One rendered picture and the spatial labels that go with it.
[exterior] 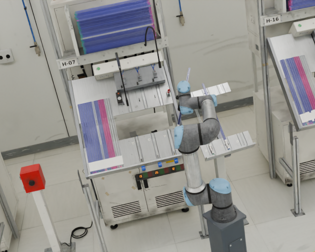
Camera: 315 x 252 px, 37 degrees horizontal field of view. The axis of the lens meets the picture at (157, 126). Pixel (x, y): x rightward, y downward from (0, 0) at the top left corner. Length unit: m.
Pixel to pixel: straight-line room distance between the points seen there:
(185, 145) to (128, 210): 1.36
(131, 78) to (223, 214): 1.14
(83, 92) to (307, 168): 1.84
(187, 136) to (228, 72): 2.78
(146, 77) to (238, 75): 2.07
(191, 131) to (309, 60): 1.39
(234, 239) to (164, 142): 0.79
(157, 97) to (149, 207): 0.91
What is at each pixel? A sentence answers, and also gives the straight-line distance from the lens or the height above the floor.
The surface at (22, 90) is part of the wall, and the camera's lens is 4.95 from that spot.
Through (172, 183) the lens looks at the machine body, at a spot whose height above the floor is 0.31.
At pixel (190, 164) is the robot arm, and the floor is 0.97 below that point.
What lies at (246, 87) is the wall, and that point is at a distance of 5.21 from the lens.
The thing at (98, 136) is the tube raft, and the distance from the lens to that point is 3.14.
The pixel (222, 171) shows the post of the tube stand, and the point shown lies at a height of 0.45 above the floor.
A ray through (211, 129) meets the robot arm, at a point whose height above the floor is 1.17.
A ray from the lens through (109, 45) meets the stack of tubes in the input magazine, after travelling 3.20.
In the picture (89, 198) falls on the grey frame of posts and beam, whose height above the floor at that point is 0.54.
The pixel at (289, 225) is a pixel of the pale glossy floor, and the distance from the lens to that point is 3.55.
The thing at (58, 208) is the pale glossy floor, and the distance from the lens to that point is 4.19.
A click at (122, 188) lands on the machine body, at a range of 3.51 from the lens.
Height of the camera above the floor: 2.28
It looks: 26 degrees down
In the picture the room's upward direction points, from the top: 11 degrees counter-clockwise
